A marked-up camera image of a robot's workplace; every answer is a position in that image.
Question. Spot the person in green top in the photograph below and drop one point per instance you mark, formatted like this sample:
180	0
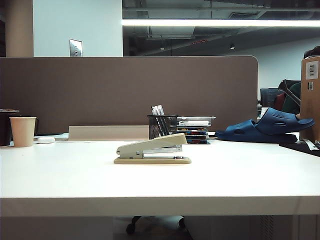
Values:
293	106

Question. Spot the white earbuds case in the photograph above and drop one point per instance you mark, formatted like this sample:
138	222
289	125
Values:
45	140

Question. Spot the beige paper cup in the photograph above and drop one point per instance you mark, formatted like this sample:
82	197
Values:
23	131

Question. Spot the grey flat folder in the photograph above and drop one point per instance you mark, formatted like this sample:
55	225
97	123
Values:
197	118

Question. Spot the black table mat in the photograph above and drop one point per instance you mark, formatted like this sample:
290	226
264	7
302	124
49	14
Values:
302	147

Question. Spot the office chair base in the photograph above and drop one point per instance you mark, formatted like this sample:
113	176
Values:
160	222

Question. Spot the black computer monitor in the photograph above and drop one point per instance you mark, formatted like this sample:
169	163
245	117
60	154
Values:
268	96

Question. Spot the blue book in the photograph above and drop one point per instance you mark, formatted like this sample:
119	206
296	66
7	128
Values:
198	139

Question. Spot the brown desk partition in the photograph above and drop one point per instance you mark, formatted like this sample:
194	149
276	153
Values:
100	90

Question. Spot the long ceiling light strip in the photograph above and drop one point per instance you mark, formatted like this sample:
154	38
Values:
212	22

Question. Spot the black white pen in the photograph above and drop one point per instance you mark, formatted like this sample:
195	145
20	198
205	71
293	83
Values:
160	110
154	110

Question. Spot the metal wall plate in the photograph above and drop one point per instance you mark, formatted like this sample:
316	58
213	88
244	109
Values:
76	48

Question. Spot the black lidded container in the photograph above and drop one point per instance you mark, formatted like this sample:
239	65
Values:
5	127

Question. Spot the grey metal bar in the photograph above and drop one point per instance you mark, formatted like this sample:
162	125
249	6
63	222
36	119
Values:
291	94

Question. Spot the beige desk stapler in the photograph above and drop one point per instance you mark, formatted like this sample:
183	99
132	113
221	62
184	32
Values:
150	145

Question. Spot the white book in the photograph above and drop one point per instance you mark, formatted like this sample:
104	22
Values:
193	123

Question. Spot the black mesh pen holder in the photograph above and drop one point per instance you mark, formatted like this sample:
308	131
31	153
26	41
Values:
168	126

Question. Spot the brown cardboard box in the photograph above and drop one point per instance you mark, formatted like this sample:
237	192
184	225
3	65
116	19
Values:
311	105

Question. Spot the blue rubber slipper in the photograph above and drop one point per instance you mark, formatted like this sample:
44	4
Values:
280	120
240	132

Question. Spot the colourful book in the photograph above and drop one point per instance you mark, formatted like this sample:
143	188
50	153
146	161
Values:
193	130

